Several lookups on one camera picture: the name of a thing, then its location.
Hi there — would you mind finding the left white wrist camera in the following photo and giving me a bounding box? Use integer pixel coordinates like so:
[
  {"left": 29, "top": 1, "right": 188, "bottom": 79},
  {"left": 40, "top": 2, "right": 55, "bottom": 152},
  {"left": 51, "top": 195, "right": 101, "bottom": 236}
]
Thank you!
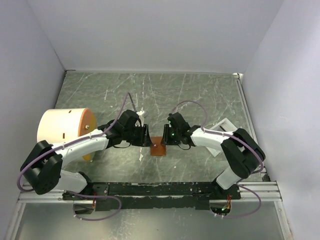
[{"left": 135, "top": 110, "right": 148, "bottom": 127}]

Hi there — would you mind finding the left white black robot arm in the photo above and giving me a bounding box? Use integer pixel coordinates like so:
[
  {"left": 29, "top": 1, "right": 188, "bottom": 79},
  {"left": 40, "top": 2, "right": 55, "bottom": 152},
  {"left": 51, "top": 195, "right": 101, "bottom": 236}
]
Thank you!
[{"left": 19, "top": 109, "right": 153, "bottom": 200}]

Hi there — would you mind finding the purple cable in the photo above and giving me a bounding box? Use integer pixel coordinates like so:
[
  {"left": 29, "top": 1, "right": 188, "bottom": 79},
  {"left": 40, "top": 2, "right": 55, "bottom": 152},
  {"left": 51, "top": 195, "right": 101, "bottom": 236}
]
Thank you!
[
  {"left": 16, "top": 92, "right": 138, "bottom": 193},
  {"left": 171, "top": 100, "right": 265, "bottom": 181}
]

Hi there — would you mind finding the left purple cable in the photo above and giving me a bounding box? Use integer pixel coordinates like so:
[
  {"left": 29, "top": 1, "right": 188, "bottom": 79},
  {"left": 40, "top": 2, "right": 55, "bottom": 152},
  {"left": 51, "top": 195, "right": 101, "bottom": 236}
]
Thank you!
[{"left": 16, "top": 92, "right": 138, "bottom": 193}]

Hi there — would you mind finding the aluminium right side rail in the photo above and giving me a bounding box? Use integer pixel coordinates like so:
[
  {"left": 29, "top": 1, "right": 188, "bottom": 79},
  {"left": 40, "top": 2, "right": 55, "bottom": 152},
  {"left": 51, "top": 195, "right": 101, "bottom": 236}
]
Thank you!
[{"left": 232, "top": 72, "right": 271, "bottom": 182}]

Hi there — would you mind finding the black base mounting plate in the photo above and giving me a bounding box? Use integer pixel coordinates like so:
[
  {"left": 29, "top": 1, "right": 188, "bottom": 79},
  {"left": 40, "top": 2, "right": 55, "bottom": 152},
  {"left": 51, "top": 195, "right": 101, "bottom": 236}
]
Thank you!
[{"left": 62, "top": 182, "right": 241, "bottom": 211}]

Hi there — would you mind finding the white orange cylinder drum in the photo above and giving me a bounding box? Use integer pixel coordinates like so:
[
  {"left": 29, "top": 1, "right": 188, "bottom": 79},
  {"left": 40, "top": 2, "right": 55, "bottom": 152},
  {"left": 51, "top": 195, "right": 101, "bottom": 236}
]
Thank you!
[{"left": 36, "top": 107, "right": 98, "bottom": 162}]

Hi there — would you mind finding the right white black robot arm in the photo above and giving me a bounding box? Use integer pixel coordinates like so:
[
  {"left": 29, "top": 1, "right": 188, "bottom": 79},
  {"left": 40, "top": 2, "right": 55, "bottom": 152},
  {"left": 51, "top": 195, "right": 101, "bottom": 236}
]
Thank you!
[{"left": 161, "top": 112, "right": 266, "bottom": 199}]

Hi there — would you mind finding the brown leather card holder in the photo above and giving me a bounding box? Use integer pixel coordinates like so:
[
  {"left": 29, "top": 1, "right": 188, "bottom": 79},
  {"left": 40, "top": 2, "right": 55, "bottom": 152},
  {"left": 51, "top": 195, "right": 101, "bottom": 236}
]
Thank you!
[{"left": 150, "top": 136, "right": 167, "bottom": 157}]

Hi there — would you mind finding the aluminium rail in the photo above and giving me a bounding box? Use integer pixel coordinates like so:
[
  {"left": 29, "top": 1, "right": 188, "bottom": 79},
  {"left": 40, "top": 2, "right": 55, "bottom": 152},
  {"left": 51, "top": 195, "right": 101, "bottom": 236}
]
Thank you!
[
  {"left": 232, "top": 72, "right": 271, "bottom": 182},
  {"left": 17, "top": 181, "right": 283, "bottom": 203}
]

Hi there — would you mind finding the aluminium front rail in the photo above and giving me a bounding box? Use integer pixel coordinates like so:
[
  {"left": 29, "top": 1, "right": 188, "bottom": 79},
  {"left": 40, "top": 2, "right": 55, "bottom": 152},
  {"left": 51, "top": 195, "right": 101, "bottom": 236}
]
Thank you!
[{"left": 17, "top": 181, "right": 283, "bottom": 203}]

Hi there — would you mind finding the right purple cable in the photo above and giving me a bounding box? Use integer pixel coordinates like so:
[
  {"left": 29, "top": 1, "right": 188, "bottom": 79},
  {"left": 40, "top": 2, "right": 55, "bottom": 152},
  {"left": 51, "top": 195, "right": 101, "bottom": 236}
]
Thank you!
[{"left": 171, "top": 100, "right": 265, "bottom": 181}]

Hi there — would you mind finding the white card tray box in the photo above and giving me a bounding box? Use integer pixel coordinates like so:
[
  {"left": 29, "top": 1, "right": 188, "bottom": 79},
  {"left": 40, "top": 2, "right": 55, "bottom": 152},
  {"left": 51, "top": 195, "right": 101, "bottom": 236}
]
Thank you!
[{"left": 204, "top": 118, "right": 237, "bottom": 158}]

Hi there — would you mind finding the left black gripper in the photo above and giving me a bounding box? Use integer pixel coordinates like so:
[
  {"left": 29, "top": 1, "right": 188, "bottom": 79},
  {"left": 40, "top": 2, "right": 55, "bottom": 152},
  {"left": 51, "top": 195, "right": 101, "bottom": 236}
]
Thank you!
[{"left": 123, "top": 123, "right": 154, "bottom": 147}]

